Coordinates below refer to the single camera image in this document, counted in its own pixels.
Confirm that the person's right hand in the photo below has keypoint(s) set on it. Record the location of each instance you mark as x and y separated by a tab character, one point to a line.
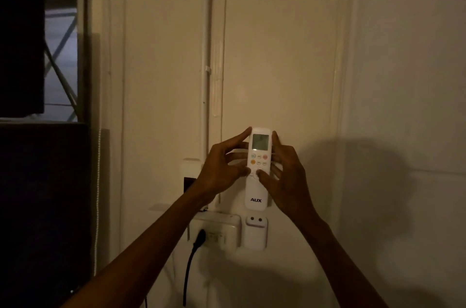
289	184

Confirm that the person's left hand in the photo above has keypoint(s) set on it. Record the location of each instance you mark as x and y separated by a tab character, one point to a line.
218	173

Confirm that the person's left thumb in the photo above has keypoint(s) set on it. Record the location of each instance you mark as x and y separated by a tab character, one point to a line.
243	173

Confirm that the person's left middle finger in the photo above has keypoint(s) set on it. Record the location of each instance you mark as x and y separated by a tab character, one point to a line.
237	155

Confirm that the person's right thumb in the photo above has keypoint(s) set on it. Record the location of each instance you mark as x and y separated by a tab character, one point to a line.
265	180

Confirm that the white air conditioner remote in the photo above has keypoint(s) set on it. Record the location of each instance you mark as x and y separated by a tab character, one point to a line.
259	194

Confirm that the person's left forearm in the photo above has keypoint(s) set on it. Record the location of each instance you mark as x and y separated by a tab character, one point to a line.
145	253

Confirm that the person's right forearm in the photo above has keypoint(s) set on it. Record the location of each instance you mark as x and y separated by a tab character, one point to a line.
335	264

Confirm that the dark window blind panel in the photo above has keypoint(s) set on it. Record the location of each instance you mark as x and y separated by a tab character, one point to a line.
43	209

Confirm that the window with metal grille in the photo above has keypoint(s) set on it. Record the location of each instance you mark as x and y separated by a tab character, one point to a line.
62	56

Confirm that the dark box-shaped cabinet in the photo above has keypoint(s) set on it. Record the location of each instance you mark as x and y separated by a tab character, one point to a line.
20	45

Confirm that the white wall switch box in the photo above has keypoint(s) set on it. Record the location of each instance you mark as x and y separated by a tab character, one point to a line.
190	173

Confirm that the white remote wall holder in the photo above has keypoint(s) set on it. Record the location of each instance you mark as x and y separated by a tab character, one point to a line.
255	235

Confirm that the white wall power outlet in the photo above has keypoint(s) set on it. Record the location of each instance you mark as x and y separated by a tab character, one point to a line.
218	227

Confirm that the white thin wall pipe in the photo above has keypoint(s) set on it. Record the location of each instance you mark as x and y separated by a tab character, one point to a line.
206	45

